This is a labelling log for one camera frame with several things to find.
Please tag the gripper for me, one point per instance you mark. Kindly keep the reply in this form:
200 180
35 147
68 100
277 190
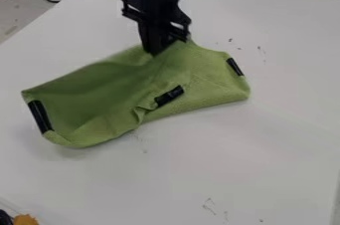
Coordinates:
152 6

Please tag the green cloth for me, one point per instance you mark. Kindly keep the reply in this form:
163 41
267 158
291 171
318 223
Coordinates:
110 96

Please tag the yellow toy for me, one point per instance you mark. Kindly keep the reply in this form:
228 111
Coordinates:
24 220

